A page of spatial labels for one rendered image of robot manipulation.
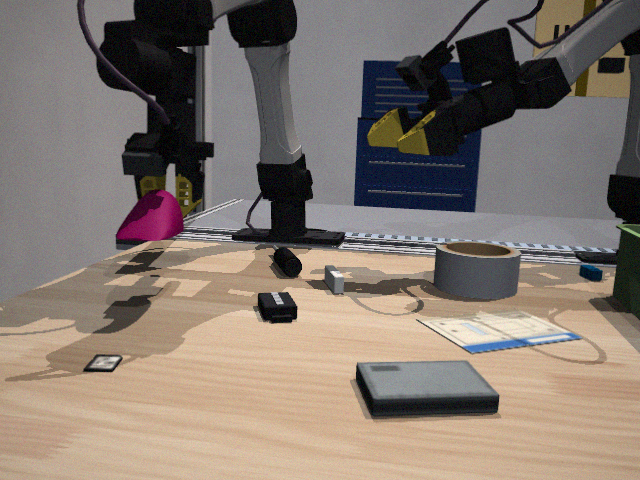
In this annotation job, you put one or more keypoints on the green plastic tray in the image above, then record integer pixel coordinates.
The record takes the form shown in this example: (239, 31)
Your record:
(626, 288)

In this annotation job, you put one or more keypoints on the grey roll of tape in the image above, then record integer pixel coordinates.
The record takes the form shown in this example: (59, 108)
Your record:
(477, 269)

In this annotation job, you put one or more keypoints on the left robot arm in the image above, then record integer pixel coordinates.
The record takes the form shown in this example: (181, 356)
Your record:
(545, 80)

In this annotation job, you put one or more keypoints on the black-handled screwdriver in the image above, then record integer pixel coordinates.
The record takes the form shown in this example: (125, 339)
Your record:
(287, 261)

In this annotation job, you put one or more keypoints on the white paper sheet with blue stripe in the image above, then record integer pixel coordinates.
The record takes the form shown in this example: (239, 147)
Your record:
(497, 330)

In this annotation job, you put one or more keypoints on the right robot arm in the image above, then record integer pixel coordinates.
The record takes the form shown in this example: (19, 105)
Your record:
(137, 50)

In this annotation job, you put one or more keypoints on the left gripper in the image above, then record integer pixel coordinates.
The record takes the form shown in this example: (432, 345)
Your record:
(432, 135)

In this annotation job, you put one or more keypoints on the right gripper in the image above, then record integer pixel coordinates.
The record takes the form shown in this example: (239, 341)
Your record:
(187, 171)

